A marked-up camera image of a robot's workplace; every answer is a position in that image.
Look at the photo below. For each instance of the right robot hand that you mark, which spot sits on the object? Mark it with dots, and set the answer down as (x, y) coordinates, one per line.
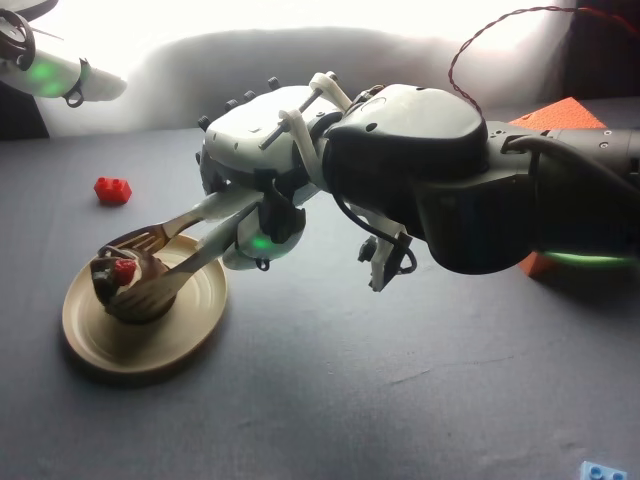
(250, 135)

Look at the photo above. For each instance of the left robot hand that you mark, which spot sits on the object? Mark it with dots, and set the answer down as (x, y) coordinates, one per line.
(45, 75)

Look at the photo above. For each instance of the chocolate toy cake with strawberry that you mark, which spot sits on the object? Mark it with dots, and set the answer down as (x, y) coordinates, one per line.
(112, 285)

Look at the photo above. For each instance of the beige round plate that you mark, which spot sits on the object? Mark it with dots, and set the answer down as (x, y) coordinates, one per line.
(145, 345)

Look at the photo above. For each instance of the red toy brick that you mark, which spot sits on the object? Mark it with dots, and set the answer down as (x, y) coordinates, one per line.
(112, 192)

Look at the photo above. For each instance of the grey table cloth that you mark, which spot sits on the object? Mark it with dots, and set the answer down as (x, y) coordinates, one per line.
(350, 390)

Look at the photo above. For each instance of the orange textured box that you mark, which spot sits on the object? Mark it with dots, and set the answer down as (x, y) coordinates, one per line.
(565, 115)

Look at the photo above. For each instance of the light blue toy brick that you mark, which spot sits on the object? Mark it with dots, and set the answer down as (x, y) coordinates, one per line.
(602, 472)

